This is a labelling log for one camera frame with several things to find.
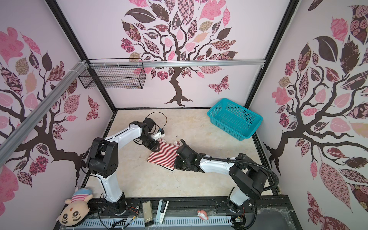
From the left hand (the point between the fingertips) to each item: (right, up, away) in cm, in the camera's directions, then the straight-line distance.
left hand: (155, 150), depth 90 cm
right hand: (+12, -7, -6) cm, 15 cm away
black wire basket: (-28, +52, +4) cm, 59 cm away
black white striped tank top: (+8, -10, -5) cm, 13 cm away
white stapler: (+8, -26, -19) cm, 33 cm away
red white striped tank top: (+8, -2, -2) cm, 8 cm away
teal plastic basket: (+60, +20, +23) cm, 67 cm away
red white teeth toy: (+28, -26, -23) cm, 45 cm away
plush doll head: (-34, -24, -22) cm, 47 cm away
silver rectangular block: (+1, -26, -20) cm, 33 cm away
